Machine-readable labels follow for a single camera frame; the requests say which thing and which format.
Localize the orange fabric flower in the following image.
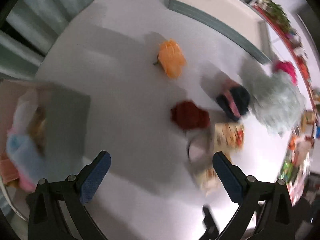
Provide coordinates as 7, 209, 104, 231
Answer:
153, 39, 187, 79

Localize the white cloth cap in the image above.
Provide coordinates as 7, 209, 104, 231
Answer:
11, 88, 39, 134

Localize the yellow cartoon tissue pack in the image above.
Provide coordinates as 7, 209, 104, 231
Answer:
188, 131, 235, 195

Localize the green potted plant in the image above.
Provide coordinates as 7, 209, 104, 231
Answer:
257, 0, 292, 34

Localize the tan cloth pouch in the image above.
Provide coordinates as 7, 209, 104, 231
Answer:
28, 106, 46, 156

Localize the dark red fabric flower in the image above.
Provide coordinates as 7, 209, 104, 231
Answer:
170, 101, 210, 131

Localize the teal curtain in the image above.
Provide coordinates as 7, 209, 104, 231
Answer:
1, 0, 94, 79

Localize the light blue cloth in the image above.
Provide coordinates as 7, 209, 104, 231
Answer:
6, 134, 47, 184

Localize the magenta bath pouf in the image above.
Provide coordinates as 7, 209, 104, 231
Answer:
273, 60, 298, 85

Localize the navy pink knit hat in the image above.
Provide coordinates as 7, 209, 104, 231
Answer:
216, 78, 251, 122

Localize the grey cardboard storage box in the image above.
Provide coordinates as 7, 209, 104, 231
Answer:
1, 79, 91, 192

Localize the mint green bath pouf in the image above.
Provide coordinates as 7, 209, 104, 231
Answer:
241, 64, 306, 136

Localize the small cartoon tissue pack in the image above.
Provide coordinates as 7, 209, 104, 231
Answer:
212, 122, 245, 152

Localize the red shelf with clutter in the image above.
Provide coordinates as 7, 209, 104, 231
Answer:
253, 0, 319, 118

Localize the grey box lid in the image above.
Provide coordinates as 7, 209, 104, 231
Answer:
168, 0, 272, 64

